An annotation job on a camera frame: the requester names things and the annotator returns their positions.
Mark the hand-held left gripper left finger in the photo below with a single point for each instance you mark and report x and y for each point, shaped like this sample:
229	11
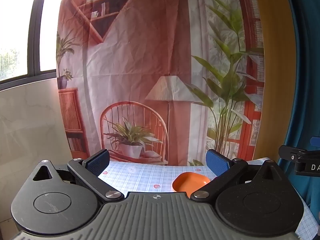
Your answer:
98	162

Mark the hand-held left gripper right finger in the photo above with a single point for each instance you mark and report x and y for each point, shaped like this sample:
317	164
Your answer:
217	163

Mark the blue curtain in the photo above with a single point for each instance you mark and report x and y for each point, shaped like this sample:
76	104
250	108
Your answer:
305	80

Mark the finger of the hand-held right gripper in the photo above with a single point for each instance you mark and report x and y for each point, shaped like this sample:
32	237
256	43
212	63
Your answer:
316	140
291	153

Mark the printed room scene wall tapestry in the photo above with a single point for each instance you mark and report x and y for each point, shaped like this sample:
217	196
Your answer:
160	67

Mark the plaid strawberry print tablecloth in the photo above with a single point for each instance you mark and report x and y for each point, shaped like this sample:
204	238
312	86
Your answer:
140	176

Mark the dark window frame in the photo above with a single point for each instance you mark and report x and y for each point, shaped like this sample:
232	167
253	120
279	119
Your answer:
35	30

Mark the yellow wooden panel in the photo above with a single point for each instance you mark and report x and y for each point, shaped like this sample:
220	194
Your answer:
276	67

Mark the orange bowl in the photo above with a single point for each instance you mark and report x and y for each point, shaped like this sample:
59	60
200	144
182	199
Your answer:
190	183

